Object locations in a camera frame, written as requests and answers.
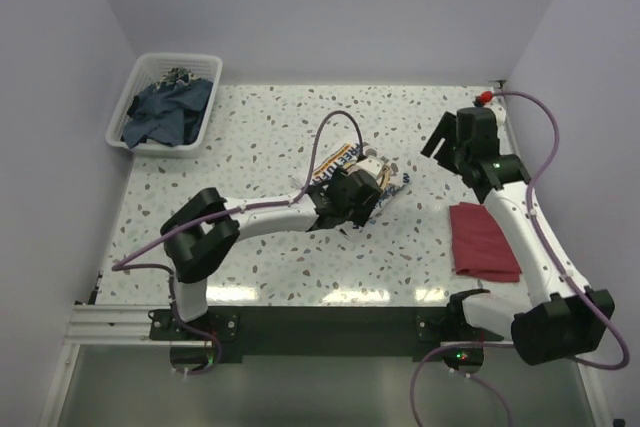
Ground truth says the white tank top navy trim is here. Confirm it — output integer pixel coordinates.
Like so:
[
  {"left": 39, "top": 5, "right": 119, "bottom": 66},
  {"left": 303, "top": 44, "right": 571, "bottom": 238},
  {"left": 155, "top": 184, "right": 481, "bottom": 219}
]
[{"left": 292, "top": 141, "right": 410, "bottom": 240}]

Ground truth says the red tank top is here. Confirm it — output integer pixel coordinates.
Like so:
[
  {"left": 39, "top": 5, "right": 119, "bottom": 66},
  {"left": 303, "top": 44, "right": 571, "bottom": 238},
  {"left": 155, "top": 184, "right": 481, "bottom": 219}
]
[{"left": 449, "top": 202, "right": 521, "bottom": 283}]

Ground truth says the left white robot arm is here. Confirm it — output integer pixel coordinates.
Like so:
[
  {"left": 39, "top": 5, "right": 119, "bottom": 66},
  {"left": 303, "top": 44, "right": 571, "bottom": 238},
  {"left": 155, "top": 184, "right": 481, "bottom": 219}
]
[{"left": 160, "top": 168, "right": 383, "bottom": 339}]

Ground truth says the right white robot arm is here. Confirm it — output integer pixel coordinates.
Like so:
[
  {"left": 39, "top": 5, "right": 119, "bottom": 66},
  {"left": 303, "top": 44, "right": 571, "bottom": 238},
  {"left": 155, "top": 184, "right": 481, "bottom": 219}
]
[{"left": 421, "top": 107, "right": 615, "bottom": 365}]

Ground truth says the blue denim tank top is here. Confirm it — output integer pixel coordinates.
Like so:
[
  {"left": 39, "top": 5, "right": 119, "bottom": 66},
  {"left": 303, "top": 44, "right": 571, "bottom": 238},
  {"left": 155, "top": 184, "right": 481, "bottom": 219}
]
[{"left": 121, "top": 78, "right": 213, "bottom": 149}]

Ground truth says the patterned tank top in basket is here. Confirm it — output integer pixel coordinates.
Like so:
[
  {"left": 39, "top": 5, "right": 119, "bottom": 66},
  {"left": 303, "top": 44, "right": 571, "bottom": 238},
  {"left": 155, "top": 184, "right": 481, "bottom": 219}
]
[{"left": 160, "top": 67, "right": 196, "bottom": 84}]

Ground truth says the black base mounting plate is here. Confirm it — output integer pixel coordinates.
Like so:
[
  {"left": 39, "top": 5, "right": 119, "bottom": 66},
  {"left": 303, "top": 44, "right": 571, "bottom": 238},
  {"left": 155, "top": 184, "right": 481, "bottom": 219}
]
[{"left": 148, "top": 306, "right": 501, "bottom": 366}]

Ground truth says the white plastic basket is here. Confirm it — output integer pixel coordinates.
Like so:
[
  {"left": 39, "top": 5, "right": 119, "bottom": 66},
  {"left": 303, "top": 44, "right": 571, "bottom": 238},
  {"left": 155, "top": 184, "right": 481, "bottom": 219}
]
[{"left": 106, "top": 53, "right": 223, "bottom": 158}]

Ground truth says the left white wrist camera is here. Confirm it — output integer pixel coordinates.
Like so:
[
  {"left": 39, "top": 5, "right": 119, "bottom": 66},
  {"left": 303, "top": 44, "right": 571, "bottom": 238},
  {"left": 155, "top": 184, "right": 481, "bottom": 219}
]
[{"left": 355, "top": 156, "right": 386, "bottom": 180}]

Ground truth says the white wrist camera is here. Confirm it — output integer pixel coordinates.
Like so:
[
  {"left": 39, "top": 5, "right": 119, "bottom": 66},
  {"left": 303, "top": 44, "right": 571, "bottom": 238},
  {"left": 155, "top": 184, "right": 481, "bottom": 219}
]
[
  {"left": 355, "top": 156, "right": 386, "bottom": 180},
  {"left": 473, "top": 91, "right": 506, "bottom": 123}
]

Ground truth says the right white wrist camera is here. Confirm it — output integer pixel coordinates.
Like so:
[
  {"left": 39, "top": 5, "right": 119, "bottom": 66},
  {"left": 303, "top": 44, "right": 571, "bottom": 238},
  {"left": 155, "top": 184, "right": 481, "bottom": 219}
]
[{"left": 473, "top": 91, "right": 506, "bottom": 123}]

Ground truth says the aluminium front rail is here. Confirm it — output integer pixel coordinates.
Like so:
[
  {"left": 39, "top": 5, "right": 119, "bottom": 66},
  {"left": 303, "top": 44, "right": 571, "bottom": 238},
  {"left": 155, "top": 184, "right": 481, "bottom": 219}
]
[{"left": 64, "top": 305, "right": 151, "bottom": 345}]

